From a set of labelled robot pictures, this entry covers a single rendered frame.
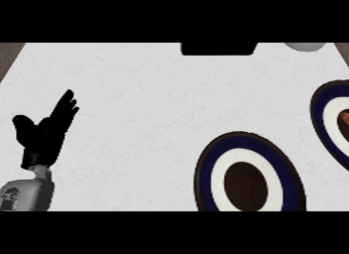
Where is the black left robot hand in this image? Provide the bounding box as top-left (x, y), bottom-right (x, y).
top-left (13, 88), bottom-right (82, 171)

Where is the blue and white plate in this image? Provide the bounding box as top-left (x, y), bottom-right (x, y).
top-left (194, 131), bottom-right (308, 212)
top-left (309, 79), bottom-right (349, 180)

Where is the black appliance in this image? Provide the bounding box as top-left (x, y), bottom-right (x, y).
top-left (181, 43), bottom-right (261, 57)

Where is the pale grey round object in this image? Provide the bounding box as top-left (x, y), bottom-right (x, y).
top-left (284, 43), bottom-right (327, 53)

